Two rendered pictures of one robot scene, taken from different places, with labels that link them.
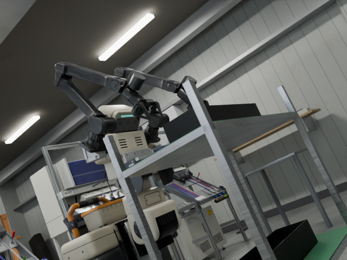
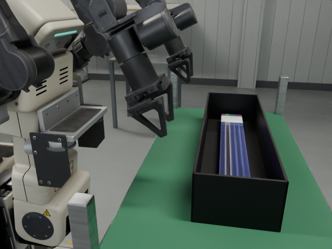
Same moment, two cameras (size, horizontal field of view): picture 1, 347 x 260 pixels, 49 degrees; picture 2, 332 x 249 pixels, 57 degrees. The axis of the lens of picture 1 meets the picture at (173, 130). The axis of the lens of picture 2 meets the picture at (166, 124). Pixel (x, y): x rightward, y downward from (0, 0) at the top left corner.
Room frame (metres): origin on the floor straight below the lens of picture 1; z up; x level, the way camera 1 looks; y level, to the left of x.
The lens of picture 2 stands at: (1.04, 0.28, 1.36)
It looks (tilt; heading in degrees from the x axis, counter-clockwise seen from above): 22 degrees down; 336
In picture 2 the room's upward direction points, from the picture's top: straight up
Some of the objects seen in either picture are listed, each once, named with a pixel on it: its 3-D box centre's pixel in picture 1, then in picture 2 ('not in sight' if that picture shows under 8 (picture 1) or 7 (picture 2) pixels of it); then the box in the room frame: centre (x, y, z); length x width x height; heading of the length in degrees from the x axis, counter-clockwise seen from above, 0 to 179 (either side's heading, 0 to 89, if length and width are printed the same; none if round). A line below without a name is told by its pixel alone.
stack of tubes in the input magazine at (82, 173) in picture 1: (87, 172); not in sight; (4.21, 1.08, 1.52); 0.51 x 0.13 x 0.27; 146
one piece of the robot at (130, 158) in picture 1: (146, 168); (68, 133); (1.94, 0.21, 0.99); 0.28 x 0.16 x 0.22; 146
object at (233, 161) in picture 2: not in sight; (232, 149); (1.67, -0.20, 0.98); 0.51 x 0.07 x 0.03; 146
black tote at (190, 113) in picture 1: (219, 124); (233, 141); (1.67, -0.20, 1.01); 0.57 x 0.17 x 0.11; 146
